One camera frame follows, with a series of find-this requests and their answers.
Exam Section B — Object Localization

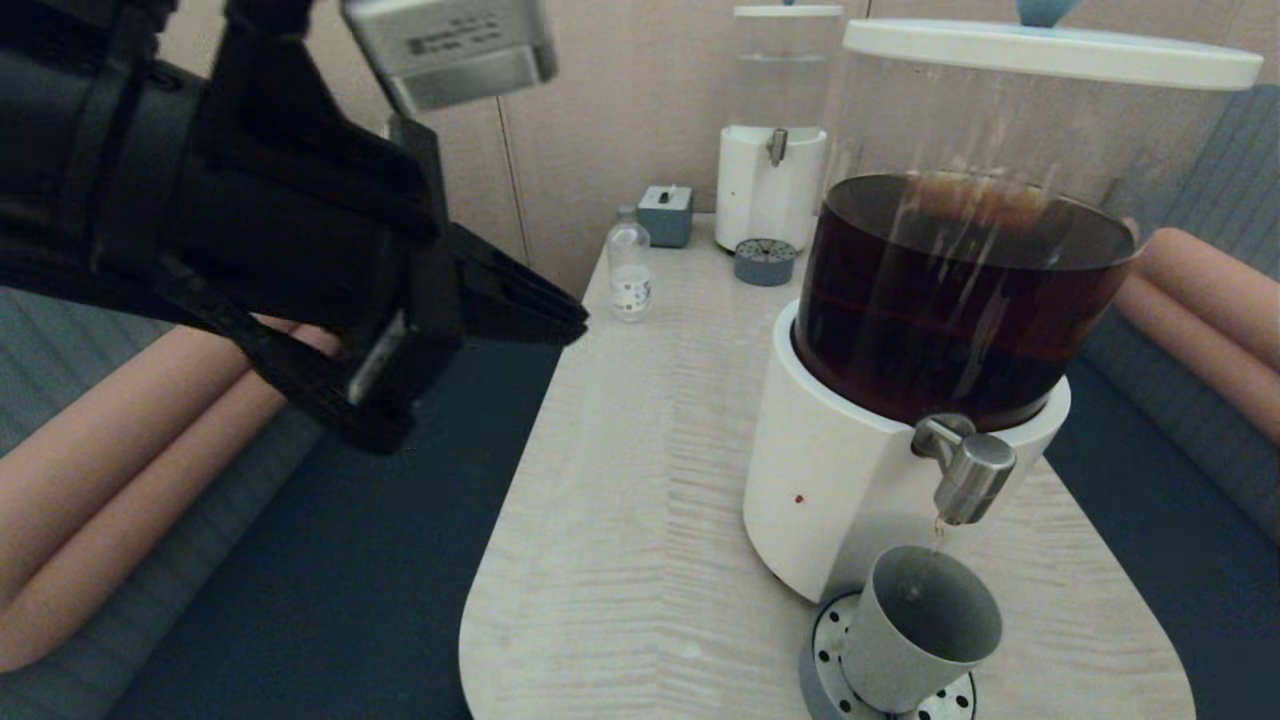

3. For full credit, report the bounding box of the large perforated metal drip tray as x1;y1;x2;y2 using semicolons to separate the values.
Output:
798;590;977;720

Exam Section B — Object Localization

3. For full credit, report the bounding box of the steel dispenser tap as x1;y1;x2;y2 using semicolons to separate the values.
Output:
912;415;1019;527

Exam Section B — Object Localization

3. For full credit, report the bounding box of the small grey drip tray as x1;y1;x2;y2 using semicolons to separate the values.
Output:
734;237;797;287

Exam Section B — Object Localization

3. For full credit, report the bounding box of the small grey box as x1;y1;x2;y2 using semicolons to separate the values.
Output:
637;184;694;248

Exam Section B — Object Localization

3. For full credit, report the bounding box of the tea dispenser with white base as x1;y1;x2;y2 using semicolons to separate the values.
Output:
742;55;1241;608

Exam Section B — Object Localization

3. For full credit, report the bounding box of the teal ribbed bench backrest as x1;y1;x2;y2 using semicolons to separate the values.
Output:
1075;82;1280;546
0;288;326;720

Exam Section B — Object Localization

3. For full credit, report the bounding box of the grey plastic cup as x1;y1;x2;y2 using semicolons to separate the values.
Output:
840;545;1004;716

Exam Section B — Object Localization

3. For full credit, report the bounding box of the pink bolster cushion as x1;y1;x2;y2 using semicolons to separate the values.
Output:
1105;272;1280;444
1125;226;1280;373
0;370;291;673
0;318;346;601

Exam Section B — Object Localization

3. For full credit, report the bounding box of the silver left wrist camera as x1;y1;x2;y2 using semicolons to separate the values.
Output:
340;0;558;113

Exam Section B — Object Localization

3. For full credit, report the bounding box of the small water dispenser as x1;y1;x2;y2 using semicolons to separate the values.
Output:
715;12;843;253

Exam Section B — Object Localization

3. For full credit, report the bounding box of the clear plastic bottle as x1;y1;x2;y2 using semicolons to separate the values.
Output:
607;205;652;322

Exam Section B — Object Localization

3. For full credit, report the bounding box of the white dispenser lid blue knob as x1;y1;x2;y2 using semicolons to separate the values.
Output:
843;0;1265;91

